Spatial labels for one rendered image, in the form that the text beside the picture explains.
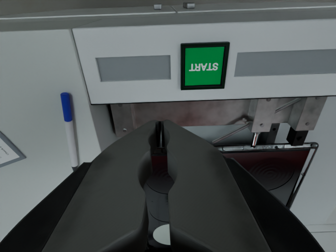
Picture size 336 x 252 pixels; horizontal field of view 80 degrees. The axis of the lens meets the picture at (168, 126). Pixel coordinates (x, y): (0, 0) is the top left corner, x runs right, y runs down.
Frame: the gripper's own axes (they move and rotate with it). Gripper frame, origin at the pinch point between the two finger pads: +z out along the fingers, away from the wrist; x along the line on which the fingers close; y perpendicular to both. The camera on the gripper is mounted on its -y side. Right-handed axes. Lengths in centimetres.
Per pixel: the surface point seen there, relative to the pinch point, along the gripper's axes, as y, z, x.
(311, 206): 49, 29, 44
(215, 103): 9.7, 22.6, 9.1
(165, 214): 38.8, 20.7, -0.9
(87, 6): -5, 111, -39
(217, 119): 13.1, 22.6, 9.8
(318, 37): -2.1, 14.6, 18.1
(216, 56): -0.5, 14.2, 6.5
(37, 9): -4, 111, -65
